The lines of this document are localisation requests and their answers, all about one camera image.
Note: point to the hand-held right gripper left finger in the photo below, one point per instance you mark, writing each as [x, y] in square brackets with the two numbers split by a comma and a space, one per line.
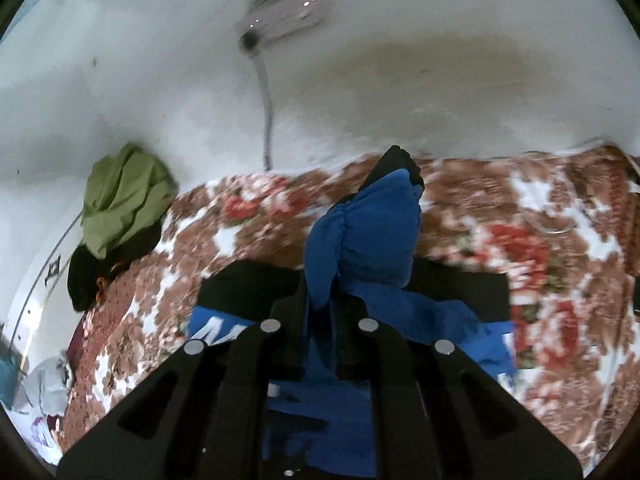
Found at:
[287, 321]

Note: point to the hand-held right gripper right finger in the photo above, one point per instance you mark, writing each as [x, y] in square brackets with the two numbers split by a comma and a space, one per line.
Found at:
[351, 341]

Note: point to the blue and black shirt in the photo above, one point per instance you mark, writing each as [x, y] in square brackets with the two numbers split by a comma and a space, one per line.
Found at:
[365, 230]

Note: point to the brown floral blanket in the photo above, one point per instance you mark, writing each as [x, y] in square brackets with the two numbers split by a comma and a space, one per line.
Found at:
[500, 200]

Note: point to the green cloth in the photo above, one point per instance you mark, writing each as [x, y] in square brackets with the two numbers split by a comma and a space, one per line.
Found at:
[125, 195]

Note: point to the black cloth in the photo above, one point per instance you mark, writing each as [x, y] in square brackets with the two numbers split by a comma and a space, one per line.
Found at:
[85, 280]

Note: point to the light grey cloth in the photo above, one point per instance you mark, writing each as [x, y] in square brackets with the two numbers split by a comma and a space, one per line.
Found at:
[45, 390]

